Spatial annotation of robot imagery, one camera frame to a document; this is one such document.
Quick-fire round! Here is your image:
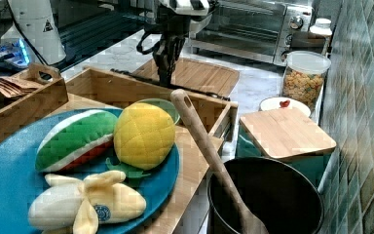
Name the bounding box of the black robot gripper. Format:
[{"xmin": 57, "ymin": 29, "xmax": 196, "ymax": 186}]
[{"xmin": 136, "ymin": 6, "xmax": 190, "ymax": 87}]

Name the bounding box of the wooden drawer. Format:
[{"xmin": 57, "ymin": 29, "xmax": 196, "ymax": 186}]
[{"xmin": 65, "ymin": 66, "xmax": 240, "ymax": 143}]

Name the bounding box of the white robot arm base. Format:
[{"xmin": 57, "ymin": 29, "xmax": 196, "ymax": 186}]
[{"xmin": 1, "ymin": 0, "xmax": 66, "ymax": 65}]

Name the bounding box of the white striped robot arm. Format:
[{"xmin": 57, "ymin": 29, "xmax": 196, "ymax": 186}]
[{"xmin": 136, "ymin": 0, "xmax": 218, "ymax": 87}]

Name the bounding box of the green bowl in drawer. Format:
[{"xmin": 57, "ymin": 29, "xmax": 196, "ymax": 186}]
[{"xmin": 141, "ymin": 98, "xmax": 180, "ymax": 124}]

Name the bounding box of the bamboo cutting board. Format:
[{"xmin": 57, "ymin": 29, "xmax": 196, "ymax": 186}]
[{"xmin": 131, "ymin": 58, "xmax": 240, "ymax": 99}]

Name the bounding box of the yellow plush pineapple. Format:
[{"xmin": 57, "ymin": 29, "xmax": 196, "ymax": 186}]
[{"xmin": 106, "ymin": 102, "xmax": 175, "ymax": 178}]

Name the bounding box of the stainless toaster oven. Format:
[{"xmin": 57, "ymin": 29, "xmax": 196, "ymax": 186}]
[{"xmin": 190, "ymin": 0, "xmax": 320, "ymax": 66}]

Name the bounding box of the plush watermelon slice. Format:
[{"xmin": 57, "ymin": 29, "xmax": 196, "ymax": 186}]
[{"xmin": 35, "ymin": 109, "xmax": 118, "ymax": 173}]

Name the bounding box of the white plate with red item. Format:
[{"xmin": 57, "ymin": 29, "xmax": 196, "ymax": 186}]
[{"xmin": 259, "ymin": 97, "xmax": 312, "ymax": 117}]

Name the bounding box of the clear pasta jar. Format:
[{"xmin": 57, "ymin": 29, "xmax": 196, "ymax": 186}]
[{"xmin": 281, "ymin": 51, "xmax": 331, "ymax": 111}]

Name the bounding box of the teal canister with wooden lid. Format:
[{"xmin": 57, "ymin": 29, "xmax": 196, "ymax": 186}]
[{"xmin": 236, "ymin": 108, "xmax": 336, "ymax": 187}]

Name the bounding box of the wooden caddy with packets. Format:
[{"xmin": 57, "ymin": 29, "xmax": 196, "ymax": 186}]
[{"xmin": 0, "ymin": 63, "xmax": 68, "ymax": 142}]

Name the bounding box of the white jar lid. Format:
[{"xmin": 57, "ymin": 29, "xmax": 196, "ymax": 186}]
[{"xmin": 310, "ymin": 18, "xmax": 332, "ymax": 37}]

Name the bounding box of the plush peeled banana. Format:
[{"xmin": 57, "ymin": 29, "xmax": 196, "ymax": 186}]
[{"xmin": 28, "ymin": 171, "xmax": 147, "ymax": 234}]

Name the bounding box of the black utensil holder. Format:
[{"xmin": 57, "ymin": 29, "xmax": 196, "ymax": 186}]
[{"xmin": 206, "ymin": 157, "xmax": 324, "ymax": 234}]

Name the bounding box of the wooden spoon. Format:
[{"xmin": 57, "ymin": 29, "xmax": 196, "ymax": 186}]
[{"xmin": 170, "ymin": 89, "xmax": 269, "ymax": 234}]

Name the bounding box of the blue plate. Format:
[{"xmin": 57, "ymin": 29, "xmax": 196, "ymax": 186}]
[{"xmin": 0, "ymin": 110, "xmax": 180, "ymax": 234}]

